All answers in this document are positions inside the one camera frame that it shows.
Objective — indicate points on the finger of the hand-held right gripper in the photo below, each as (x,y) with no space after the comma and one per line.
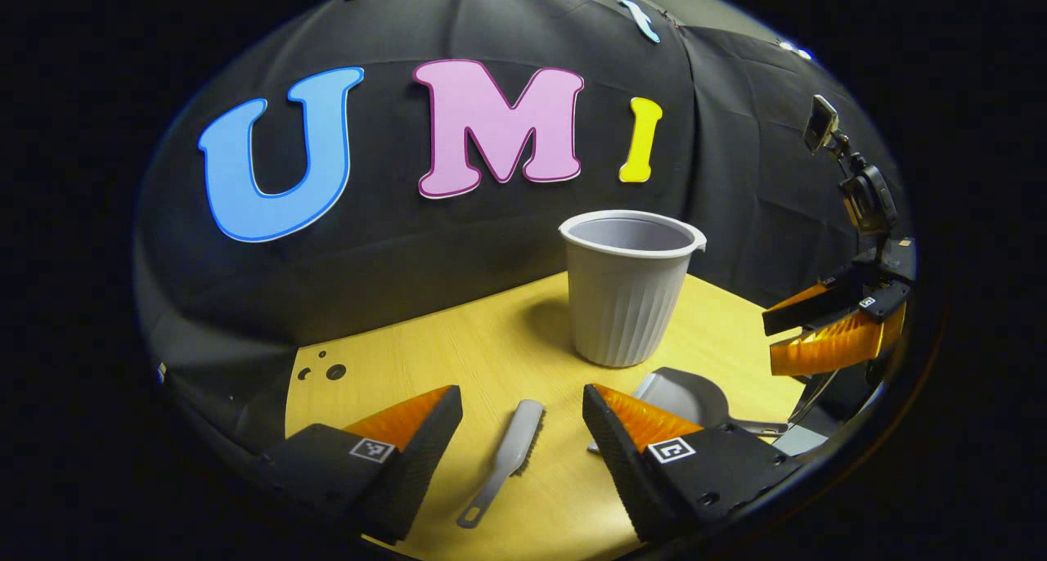
(834,344)
(810,309)

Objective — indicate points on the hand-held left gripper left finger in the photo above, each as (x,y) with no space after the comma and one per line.
(417,471)

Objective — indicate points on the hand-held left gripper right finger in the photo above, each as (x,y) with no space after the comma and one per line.
(626,471)

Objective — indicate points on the grey dustpan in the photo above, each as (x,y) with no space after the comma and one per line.
(687,395)

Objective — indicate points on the small grey broom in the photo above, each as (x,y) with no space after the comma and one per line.
(514,446)

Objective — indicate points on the white ribbed garbage bin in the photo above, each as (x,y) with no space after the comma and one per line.
(622,299)

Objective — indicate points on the wooden desktop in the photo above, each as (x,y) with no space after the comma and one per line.
(491,348)

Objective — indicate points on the black backdrop cloth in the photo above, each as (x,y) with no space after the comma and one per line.
(409,242)

